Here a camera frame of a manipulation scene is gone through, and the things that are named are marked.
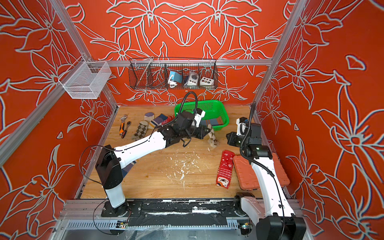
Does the clear acrylic wall box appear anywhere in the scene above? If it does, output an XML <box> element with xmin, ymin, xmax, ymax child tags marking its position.
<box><xmin>60</xmin><ymin>62</ymin><xmax>112</xmax><ymax>100</ymax></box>

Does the green plastic basket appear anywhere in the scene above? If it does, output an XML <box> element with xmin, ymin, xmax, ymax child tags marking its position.
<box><xmin>174</xmin><ymin>100</ymin><xmax>230</xmax><ymax>132</ymax></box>

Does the brown argyle sock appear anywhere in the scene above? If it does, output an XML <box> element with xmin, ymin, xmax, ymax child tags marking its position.
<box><xmin>208</xmin><ymin>124</ymin><xmax>219</xmax><ymax>148</ymax></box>
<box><xmin>132</xmin><ymin>112</ymin><xmax>155</xmax><ymax>141</ymax></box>

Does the blue striped sock orange cuff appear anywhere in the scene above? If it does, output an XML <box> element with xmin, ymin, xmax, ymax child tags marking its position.
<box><xmin>201</xmin><ymin>117</ymin><xmax>224</xmax><ymax>126</ymax></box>

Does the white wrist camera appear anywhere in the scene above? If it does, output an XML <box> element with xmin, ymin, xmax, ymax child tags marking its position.
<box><xmin>236</xmin><ymin>117</ymin><xmax>249</xmax><ymax>136</ymax></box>
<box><xmin>194</xmin><ymin>108</ymin><xmax>206</xmax><ymax>128</ymax></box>

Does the cream striped sock purple toe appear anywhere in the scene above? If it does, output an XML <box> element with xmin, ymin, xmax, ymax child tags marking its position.
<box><xmin>122</xmin><ymin>161</ymin><xmax>137</xmax><ymax>178</ymax></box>

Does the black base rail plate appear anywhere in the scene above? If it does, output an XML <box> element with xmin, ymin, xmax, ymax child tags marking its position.
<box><xmin>99</xmin><ymin>198</ymin><xmax>250</xmax><ymax>227</ymax></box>

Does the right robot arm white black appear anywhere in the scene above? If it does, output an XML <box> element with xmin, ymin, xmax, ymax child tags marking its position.
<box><xmin>226</xmin><ymin>118</ymin><xmax>307</xmax><ymax>240</ymax></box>

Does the orange plastic tool case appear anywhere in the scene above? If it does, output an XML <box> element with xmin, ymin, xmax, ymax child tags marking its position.
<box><xmin>233</xmin><ymin>153</ymin><xmax>290</xmax><ymax>191</ymax></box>

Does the red black ratchet wrench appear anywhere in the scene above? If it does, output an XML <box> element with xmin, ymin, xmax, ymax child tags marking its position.
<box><xmin>121</xmin><ymin>121</ymin><xmax>132</xmax><ymax>139</ymax></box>

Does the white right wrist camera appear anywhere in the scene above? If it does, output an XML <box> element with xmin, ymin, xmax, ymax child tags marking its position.
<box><xmin>236</xmin><ymin>117</ymin><xmax>249</xmax><ymax>136</ymax></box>

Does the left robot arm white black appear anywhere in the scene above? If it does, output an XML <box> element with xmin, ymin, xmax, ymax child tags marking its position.
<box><xmin>95</xmin><ymin>109</ymin><xmax>210</xmax><ymax>211</ymax></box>

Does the red christmas sock near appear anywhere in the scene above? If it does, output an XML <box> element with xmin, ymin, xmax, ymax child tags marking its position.
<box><xmin>216</xmin><ymin>150</ymin><xmax>235</xmax><ymax>189</ymax></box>

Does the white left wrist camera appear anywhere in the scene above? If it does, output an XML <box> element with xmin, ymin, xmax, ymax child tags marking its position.
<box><xmin>194</xmin><ymin>108</ymin><xmax>206</xmax><ymax>128</ymax></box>

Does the white box with dots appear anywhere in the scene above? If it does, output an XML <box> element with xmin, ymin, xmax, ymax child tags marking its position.
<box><xmin>200</xmin><ymin>77</ymin><xmax>214</xmax><ymax>88</ymax></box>

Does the red snowflake sock far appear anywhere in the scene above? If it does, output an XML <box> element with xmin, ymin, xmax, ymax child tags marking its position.
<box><xmin>162</xmin><ymin>116</ymin><xmax>175</xmax><ymax>126</ymax></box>

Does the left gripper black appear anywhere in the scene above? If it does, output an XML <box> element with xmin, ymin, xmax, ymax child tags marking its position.
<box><xmin>181</xmin><ymin>123</ymin><xmax>213</xmax><ymax>140</ymax></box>

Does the orange handled adjustable wrench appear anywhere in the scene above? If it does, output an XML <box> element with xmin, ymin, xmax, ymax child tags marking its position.
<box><xmin>119</xmin><ymin>115</ymin><xmax>128</xmax><ymax>136</ymax></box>

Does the teal box in basket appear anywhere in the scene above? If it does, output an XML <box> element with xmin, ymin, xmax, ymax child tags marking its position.
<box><xmin>168</xmin><ymin>71</ymin><xmax>183</xmax><ymax>84</ymax></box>

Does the black wire wall basket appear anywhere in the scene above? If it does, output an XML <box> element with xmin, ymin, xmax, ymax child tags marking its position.
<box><xmin>128</xmin><ymin>58</ymin><xmax>219</xmax><ymax>90</ymax></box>

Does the white device with dial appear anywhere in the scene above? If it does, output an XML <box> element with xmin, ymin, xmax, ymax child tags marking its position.
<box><xmin>184</xmin><ymin>72</ymin><xmax>200</xmax><ymax>87</ymax></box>

